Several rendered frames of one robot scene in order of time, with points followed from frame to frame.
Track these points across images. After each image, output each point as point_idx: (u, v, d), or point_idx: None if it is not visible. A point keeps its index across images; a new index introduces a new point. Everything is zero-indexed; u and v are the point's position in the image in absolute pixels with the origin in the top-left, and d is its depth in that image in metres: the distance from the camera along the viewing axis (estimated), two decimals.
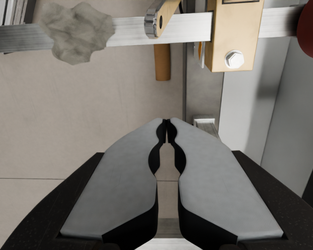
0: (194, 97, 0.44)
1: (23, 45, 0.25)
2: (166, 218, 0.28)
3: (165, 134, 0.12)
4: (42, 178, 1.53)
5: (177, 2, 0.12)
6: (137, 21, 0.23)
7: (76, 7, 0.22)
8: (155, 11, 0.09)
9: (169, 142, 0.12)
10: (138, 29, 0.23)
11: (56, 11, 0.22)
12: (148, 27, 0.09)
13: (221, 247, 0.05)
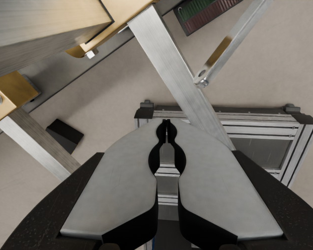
0: None
1: None
2: None
3: (165, 134, 0.12)
4: None
5: (242, 24, 0.13)
6: None
7: None
8: (195, 78, 0.13)
9: (169, 142, 0.12)
10: None
11: None
12: (195, 87, 0.13)
13: (221, 247, 0.05)
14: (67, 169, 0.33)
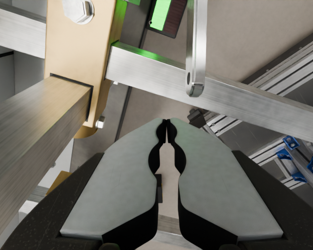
0: None
1: None
2: None
3: (165, 134, 0.12)
4: None
5: None
6: None
7: None
8: (187, 88, 0.10)
9: (169, 142, 0.12)
10: None
11: None
12: (194, 97, 0.10)
13: (221, 247, 0.05)
14: None
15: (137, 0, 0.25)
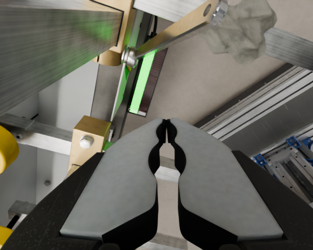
0: None
1: (295, 42, 0.23)
2: None
3: (165, 134, 0.12)
4: None
5: (176, 24, 0.13)
6: (175, 17, 0.23)
7: (222, 52, 0.24)
8: (209, 21, 0.09)
9: (169, 142, 0.12)
10: (177, 9, 0.22)
11: (241, 56, 0.24)
12: (223, 9, 0.09)
13: (221, 247, 0.05)
14: None
15: (119, 103, 0.42)
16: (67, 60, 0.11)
